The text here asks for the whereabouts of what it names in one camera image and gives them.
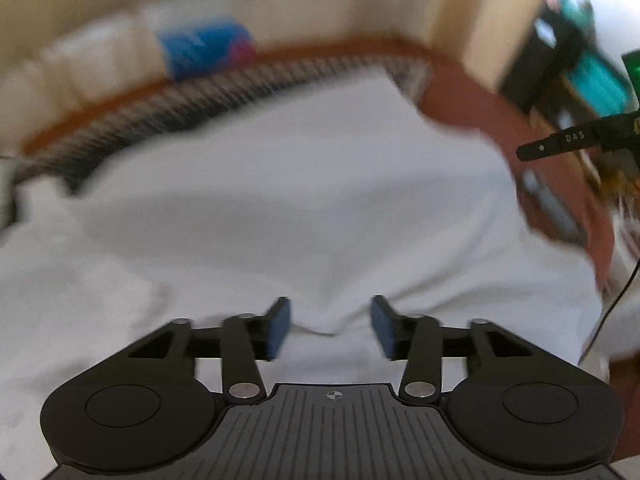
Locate blue and white packet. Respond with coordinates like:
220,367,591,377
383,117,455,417
155,16,256,81

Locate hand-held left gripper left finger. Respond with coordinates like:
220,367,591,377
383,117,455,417
107,296,292,405

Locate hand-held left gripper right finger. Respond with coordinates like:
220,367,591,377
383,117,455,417
370,295,591,405

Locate dark patterned mat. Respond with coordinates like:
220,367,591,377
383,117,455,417
10,52,431,196

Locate white shirt with dark piping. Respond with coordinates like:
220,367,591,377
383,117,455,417
0,72,613,461

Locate black cable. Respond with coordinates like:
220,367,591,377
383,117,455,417
582,260,640,356

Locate black cabinet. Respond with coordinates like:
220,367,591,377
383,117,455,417
500,15,586,111

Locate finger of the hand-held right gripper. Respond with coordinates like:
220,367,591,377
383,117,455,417
516,135,561,163

